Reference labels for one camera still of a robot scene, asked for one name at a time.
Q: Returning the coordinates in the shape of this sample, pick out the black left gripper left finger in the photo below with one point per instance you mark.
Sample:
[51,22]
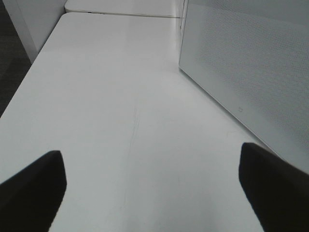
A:
[30,199]

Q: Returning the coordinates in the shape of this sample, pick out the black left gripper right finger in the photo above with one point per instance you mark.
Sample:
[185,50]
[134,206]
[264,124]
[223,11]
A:
[277,191]

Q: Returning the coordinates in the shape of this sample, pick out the white microwave door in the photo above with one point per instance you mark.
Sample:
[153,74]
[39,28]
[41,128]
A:
[252,56]

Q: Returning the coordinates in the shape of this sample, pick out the white side cabinet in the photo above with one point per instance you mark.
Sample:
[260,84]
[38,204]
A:
[34,20]

